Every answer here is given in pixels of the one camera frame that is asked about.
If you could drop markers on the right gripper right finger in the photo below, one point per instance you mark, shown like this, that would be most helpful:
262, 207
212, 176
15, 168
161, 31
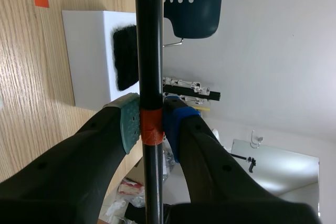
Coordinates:
210, 166

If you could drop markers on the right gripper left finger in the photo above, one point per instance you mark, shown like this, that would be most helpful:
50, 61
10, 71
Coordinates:
65, 166

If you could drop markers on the long black rod red band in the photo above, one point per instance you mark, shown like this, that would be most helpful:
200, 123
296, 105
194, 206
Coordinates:
149, 51

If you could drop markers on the white box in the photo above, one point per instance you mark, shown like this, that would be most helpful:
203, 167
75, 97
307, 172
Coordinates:
89, 58

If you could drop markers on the black fur patch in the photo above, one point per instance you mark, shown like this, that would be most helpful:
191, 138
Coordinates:
125, 57

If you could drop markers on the dark blue chair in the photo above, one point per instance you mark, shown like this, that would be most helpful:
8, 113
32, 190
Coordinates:
193, 3

